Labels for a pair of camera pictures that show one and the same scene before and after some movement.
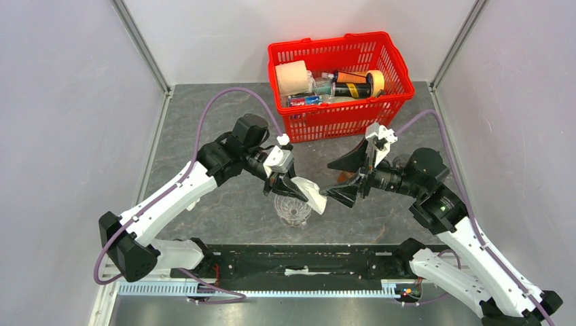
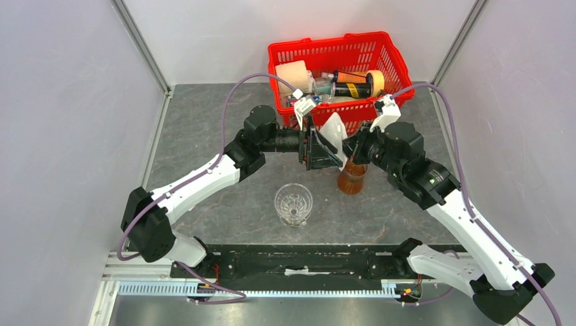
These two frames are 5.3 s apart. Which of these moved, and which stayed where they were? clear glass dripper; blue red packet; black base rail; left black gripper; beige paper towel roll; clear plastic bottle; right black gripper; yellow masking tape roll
Moved: left black gripper; right black gripper
Stayed: blue red packet; clear plastic bottle; beige paper towel roll; black base rail; clear glass dripper; yellow masking tape roll
